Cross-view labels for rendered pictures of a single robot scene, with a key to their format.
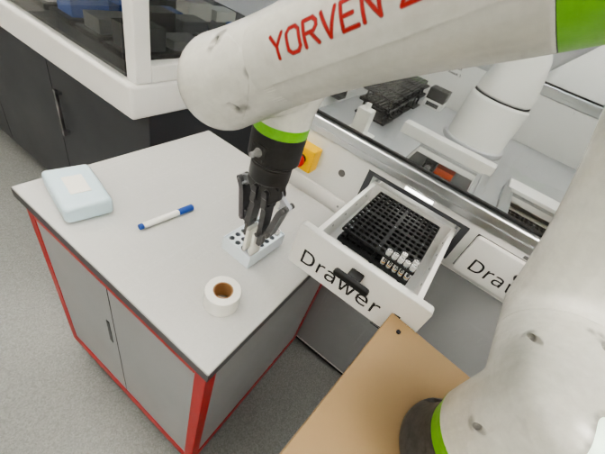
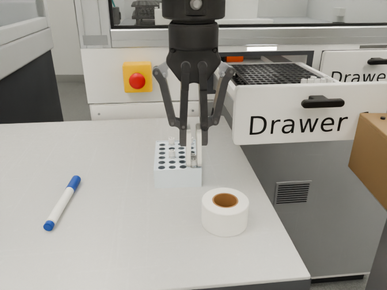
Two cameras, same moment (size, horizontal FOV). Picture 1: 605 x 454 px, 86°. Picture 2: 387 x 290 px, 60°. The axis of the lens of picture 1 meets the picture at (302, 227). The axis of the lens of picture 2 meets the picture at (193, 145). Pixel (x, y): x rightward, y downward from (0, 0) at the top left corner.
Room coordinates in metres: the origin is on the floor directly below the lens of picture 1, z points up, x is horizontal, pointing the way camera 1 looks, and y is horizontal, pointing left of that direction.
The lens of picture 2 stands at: (0.03, 0.33, 1.09)
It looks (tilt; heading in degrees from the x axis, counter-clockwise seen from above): 25 degrees down; 332
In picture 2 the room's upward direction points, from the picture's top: straight up
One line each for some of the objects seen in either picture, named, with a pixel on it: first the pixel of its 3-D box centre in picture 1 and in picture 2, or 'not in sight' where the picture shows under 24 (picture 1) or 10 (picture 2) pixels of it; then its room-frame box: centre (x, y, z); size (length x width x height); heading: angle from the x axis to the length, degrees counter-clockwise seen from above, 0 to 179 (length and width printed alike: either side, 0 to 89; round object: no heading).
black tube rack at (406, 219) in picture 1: (389, 236); (274, 86); (0.63, -0.20, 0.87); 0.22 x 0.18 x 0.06; 159
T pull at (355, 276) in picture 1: (353, 277); (319, 100); (0.42, -0.12, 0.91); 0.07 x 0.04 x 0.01; 69
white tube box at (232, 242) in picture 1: (254, 240); (177, 161); (0.55, 0.10, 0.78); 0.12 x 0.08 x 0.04; 157
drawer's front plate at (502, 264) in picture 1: (520, 286); (370, 70); (0.63, -0.54, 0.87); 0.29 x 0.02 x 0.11; 69
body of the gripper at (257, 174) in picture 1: (267, 179); (193, 52); (0.49, 0.09, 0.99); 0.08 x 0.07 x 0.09; 67
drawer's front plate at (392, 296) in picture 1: (353, 280); (310, 113); (0.45, -0.13, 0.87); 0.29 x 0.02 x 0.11; 69
